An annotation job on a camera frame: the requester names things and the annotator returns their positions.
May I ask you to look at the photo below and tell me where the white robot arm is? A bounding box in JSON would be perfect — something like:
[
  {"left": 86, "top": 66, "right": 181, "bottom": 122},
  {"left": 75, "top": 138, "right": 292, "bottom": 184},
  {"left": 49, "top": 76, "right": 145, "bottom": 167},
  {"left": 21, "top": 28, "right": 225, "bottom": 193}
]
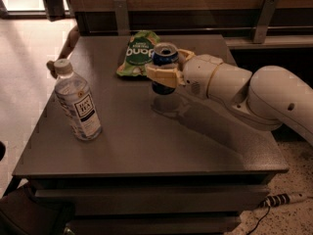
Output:
[{"left": 146, "top": 50, "right": 313, "bottom": 144}]

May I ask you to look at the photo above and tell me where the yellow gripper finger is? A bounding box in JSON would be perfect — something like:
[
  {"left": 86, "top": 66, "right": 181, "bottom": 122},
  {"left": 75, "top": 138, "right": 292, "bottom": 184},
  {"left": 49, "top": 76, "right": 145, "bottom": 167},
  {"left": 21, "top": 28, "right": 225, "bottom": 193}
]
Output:
[
  {"left": 145, "top": 64, "right": 185, "bottom": 88},
  {"left": 178, "top": 49, "right": 196, "bottom": 65}
]

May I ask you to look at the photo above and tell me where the black cable on floor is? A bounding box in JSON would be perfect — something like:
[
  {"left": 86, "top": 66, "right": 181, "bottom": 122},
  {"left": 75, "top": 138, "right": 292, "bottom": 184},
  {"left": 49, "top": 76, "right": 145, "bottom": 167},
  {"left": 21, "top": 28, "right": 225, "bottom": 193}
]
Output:
[{"left": 245, "top": 205, "right": 272, "bottom": 235}]

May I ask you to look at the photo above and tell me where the metal wall bracket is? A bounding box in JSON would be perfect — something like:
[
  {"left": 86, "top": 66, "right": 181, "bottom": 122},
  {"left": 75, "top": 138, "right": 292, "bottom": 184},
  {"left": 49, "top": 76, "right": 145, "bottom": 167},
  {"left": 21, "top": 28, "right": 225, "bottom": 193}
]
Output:
[
  {"left": 113, "top": 0, "right": 130, "bottom": 35},
  {"left": 251, "top": 0, "right": 280, "bottom": 44}
]

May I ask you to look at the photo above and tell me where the right metal wall bracket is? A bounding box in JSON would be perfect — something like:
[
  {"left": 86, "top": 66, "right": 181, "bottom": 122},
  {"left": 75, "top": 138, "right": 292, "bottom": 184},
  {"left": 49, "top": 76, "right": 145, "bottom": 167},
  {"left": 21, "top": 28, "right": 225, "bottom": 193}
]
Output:
[{"left": 251, "top": 0, "right": 280, "bottom": 44}]

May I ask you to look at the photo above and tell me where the blue pepsi can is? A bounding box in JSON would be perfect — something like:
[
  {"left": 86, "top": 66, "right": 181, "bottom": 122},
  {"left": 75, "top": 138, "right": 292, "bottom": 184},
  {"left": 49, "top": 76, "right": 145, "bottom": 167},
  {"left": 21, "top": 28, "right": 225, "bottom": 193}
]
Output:
[{"left": 152, "top": 42, "right": 178, "bottom": 95}]

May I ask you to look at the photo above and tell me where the dark object at left edge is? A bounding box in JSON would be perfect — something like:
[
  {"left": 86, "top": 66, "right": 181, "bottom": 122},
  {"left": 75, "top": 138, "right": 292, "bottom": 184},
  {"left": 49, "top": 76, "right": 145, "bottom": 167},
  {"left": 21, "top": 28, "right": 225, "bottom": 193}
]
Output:
[{"left": 0, "top": 141, "right": 6, "bottom": 161}]

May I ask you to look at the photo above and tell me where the dark bag on floor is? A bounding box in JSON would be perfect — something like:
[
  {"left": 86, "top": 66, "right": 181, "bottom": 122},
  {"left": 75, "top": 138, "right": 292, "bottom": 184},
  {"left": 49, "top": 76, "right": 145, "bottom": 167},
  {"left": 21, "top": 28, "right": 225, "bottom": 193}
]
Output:
[{"left": 0, "top": 183, "right": 75, "bottom": 235}]

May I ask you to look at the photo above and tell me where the green dang chips bag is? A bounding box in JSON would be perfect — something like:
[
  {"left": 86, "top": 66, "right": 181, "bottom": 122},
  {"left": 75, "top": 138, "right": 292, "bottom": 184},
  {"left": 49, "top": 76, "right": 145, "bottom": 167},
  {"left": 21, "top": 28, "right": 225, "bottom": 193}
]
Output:
[{"left": 116, "top": 30, "right": 160, "bottom": 76}]

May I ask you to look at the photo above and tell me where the dark hanging object top left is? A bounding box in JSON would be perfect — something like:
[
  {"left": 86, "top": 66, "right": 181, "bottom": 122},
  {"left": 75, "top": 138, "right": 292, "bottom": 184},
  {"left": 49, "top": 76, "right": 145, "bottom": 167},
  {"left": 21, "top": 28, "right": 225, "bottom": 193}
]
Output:
[{"left": 43, "top": 0, "right": 66, "bottom": 22}]

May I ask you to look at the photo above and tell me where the striped power strip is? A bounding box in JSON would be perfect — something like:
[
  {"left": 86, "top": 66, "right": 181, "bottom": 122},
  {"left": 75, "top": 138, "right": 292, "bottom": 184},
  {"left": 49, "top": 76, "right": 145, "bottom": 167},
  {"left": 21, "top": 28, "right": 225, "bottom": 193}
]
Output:
[{"left": 258, "top": 192, "right": 308, "bottom": 209}]

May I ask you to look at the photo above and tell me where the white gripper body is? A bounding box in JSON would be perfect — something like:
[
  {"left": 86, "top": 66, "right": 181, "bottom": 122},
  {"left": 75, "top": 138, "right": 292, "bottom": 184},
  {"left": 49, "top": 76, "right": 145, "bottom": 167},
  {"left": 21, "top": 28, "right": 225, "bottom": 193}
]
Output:
[{"left": 183, "top": 54, "right": 223, "bottom": 99}]

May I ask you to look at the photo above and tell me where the grey drawer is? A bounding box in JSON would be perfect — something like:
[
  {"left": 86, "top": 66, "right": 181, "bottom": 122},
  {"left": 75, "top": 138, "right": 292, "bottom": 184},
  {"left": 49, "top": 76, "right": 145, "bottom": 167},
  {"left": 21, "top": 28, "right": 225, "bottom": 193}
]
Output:
[
  {"left": 36, "top": 185, "right": 269, "bottom": 215},
  {"left": 68, "top": 215, "right": 241, "bottom": 235}
]

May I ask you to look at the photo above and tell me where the clear plastic water bottle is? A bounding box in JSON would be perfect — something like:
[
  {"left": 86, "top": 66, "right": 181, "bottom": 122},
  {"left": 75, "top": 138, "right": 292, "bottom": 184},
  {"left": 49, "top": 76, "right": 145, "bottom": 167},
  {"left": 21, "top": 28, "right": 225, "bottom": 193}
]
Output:
[{"left": 54, "top": 59, "right": 102, "bottom": 140}]

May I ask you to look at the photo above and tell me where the left metal wall bracket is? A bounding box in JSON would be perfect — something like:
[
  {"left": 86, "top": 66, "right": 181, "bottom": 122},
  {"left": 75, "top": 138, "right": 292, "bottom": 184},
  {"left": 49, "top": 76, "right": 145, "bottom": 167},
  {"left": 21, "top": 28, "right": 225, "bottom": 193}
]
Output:
[{"left": 113, "top": 0, "right": 130, "bottom": 35}]

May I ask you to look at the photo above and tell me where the lower grey drawer front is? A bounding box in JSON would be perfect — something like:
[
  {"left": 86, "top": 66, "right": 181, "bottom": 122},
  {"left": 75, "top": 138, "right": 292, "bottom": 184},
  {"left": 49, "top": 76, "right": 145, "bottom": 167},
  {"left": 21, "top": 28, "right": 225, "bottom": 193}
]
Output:
[{"left": 68, "top": 215, "right": 241, "bottom": 235}]

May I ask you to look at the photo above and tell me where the person's bare leg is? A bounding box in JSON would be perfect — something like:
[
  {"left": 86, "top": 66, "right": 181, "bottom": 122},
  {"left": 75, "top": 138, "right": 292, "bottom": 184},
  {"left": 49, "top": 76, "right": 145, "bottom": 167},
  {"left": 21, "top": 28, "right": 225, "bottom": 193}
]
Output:
[{"left": 46, "top": 25, "right": 80, "bottom": 78}]

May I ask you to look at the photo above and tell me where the upper grey drawer front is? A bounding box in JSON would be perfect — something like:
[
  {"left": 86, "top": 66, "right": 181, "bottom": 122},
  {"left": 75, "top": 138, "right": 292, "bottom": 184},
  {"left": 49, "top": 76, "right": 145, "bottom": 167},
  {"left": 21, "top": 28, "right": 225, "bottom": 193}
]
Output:
[{"left": 36, "top": 185, "right": 269, "bottom": 215}]

